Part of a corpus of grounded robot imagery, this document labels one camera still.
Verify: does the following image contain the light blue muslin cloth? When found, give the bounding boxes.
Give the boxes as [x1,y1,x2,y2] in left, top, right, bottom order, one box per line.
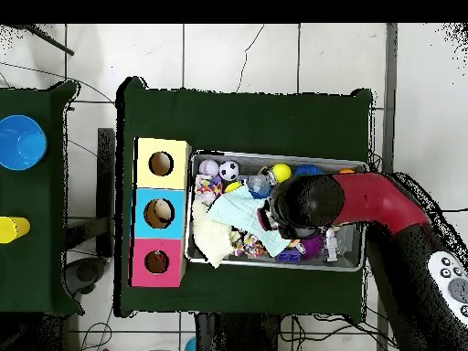
[206,186,293,258]

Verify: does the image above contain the cream muslin cloth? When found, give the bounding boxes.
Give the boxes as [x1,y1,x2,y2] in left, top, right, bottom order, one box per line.
[191,198,238,270]

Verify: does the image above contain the wooden box with three holes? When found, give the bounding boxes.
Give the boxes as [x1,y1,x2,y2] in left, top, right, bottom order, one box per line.
[128,137,193,289]

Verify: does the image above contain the crumpled clear plastic bottle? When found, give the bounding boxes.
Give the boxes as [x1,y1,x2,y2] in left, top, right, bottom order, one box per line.
[243,175,274,200]

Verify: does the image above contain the yellow foam ball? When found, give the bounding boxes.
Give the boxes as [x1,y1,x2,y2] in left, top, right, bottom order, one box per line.
[271,163,293,184]

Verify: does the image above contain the purple spiky rubber ball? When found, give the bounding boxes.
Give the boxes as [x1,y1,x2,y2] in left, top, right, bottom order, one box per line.
[301,233,325,261]

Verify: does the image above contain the small soccer ball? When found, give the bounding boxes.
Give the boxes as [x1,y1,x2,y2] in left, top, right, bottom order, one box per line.
[218,160,240,182]

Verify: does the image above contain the crumpled white colourful-dotted wrapper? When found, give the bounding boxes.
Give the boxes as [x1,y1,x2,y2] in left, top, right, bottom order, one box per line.
[193,174,224,206]

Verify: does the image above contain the blue spiky rubber ball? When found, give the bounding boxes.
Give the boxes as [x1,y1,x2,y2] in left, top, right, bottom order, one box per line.
[293,164,324,177]

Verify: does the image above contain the silver toy robot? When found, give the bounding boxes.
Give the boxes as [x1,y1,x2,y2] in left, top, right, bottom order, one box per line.
[324,228,340,263]

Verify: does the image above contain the small white baseball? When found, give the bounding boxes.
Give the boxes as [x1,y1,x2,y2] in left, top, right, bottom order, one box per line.
[197,159,220,179]

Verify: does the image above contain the dark grey rounded base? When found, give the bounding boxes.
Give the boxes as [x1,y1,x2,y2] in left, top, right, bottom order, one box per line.
[63,256,109,297]

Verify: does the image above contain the yellow cylinder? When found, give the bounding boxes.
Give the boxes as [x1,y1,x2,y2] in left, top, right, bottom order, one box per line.
[0,216,31,245]

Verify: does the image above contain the blue round object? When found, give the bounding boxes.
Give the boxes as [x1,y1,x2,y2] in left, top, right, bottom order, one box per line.
[0,114,48,172]

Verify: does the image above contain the dark thin rod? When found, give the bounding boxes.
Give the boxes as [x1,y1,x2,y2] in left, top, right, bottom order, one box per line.
[16,24,75,57]

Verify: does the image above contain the shallow wire mesh bin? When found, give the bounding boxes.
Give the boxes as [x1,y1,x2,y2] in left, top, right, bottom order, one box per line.
[183,149,369,273]

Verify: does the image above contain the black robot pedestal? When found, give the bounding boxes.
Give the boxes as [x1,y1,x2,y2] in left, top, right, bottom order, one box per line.
[193,312,286,351]

